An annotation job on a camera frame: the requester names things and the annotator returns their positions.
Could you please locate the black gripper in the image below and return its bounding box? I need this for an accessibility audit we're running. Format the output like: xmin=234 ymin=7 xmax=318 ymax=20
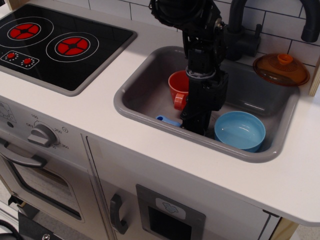
xmin=180 ymin=68 xmax=229 ymax=136

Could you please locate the blue handled grey spoon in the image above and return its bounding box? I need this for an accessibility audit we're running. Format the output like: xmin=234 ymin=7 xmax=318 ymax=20
xmin=156 ymin=115 xmax=182 ymax=128

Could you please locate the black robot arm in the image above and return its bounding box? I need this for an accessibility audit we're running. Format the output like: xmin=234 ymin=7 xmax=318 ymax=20
xmin=149 ymin=0 xmax=229 ymax=135

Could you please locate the light blue plastic bowl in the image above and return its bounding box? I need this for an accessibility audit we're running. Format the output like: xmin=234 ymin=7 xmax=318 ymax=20
xmin=214 ymin=111 xmax=266 ymax=153

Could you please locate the grey plastic sink basin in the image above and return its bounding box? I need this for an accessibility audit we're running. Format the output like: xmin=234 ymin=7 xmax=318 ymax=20
xmin=114 ymin=46 xmax=300 ymax=163

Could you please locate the orange plastic cup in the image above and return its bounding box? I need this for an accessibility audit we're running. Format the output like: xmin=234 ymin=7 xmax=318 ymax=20
xmin=168 ymin=70 xmax=189 ymax=111

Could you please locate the dark grey toy faucet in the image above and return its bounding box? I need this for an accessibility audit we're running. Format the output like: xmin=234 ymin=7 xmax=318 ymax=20
xmin=224 ymin=0 xmax=320 ymax=61

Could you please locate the orange transparent pot lid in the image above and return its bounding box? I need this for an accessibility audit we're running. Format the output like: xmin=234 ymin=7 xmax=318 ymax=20
xmin=253 ymin=53 xmax=310 ymax=86

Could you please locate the grey dispenser panel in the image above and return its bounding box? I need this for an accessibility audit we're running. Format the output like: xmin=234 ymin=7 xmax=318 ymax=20
xmin=136 ymin=184 xmax=206 ymax=240

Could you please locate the white oven door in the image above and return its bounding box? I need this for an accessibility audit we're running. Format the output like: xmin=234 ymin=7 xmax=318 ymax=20
xmin=0 ymin=142 xmax=108 ymax=240

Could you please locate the grey oven dial knob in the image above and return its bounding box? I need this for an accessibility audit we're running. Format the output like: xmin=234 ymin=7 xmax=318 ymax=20
xmin=27 ymin=124 xmax=57 ymax=148

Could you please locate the black toy stove top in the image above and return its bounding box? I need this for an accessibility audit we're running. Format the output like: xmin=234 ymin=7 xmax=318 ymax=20
xmin=0 ymin=4 xmax=137 ymax=97

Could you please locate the grey cabinet door handle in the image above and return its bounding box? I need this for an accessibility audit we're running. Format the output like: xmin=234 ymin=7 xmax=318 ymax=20
xmin=109 ymin=194 xmax=129 ymax=235

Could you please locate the grey oven door handle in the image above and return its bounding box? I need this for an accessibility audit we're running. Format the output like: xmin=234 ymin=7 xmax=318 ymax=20
xmin=0 ymin=138 xmax=47 ymax=169

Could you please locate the black cable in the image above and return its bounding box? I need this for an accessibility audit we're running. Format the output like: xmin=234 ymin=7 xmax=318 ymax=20
xmin=0 ymin=219 xmax=28 ymax=240

